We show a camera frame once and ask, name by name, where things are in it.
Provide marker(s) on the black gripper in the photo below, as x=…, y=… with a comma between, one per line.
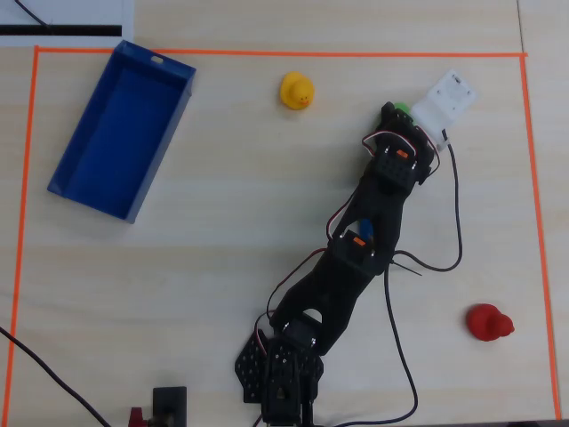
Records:
x=396, y=119

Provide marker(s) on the red rubber duck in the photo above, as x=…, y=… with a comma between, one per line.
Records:
x=489, y=321

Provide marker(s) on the yellow rubber duck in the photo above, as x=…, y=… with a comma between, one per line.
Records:
x=297, y=91

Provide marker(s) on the blue plastic box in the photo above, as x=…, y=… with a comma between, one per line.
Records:
x=124, y=133

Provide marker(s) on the white paper with black stripe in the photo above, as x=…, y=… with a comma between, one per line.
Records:
x=89, y=13

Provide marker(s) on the blue rubber duck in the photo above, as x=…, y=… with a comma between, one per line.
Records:
x=366, y=229

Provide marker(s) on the white gripper camera housing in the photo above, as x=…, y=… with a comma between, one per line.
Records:
x=446, y=107

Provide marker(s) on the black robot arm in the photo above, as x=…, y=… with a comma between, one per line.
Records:
x=351, y=267

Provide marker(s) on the orange tape strip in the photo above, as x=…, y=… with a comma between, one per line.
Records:
x=311, y=53
x=21, y=222
x=539, y=222

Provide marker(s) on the green rubber duck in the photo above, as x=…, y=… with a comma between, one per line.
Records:
x=402, y=108

